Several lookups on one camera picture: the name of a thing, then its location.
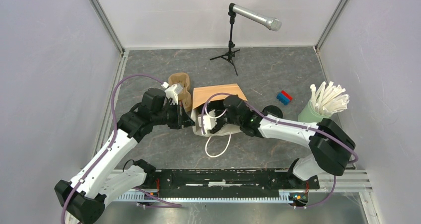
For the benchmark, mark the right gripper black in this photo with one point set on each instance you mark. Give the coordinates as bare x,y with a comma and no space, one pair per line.
218,126

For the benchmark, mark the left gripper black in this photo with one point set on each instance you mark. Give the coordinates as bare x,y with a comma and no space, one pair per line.
181,118

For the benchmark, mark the brown paper bag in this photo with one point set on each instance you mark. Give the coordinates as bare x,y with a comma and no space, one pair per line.
208,100

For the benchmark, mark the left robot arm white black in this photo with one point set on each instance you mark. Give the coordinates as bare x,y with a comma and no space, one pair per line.
87,194

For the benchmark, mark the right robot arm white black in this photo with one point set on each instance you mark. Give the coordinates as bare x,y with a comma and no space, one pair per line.
332,150

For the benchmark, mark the cardboard cup carrier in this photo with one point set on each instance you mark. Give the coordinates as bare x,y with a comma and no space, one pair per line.
184,96

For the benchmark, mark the blue red block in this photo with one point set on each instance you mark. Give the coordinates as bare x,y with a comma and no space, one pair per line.
284,97

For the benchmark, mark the black microphone tripod stand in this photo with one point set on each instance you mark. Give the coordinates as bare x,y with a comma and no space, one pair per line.
230,54

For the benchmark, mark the green cup holder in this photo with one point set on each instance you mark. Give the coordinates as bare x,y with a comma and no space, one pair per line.
309,115

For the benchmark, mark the white wrapped straws bundle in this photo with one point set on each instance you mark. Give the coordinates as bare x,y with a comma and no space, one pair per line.
328,99

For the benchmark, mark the silver microphone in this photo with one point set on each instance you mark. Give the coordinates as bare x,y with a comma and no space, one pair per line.
271,23

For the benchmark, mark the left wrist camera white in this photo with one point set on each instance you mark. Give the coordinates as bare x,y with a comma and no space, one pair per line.
172,92

